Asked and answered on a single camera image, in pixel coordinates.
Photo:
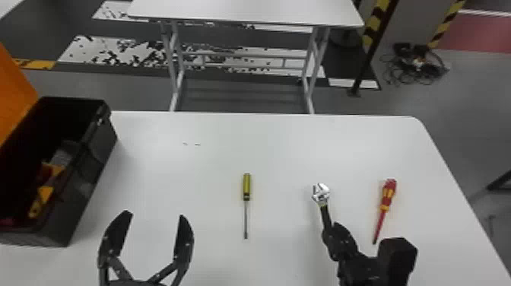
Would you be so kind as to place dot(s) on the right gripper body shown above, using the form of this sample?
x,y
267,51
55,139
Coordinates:
x,y
359,271

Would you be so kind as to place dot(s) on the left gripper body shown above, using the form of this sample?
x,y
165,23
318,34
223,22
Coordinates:
x,y
137,283

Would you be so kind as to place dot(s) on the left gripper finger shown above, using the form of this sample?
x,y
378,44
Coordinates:
x,y
183,241
113,239

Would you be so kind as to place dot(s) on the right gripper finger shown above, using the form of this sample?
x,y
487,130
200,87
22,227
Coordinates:
x,y
341,241

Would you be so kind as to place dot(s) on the silver adjustable wrench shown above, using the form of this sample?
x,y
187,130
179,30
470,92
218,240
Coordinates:
x,y
321,195

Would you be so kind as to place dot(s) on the red screwdriver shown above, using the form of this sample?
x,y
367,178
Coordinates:
x,y
386,199

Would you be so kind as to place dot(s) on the yellow screwdriver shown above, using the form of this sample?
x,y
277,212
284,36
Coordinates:
x,y
246,187

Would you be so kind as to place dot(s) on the black tool box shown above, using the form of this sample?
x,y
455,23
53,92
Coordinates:
x,y
80,159

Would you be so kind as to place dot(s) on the white side table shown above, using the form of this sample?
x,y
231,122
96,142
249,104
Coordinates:
x,y
247,12

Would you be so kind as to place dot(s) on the black yellow striped post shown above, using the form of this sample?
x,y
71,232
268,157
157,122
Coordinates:
x,y
445,24
373,28

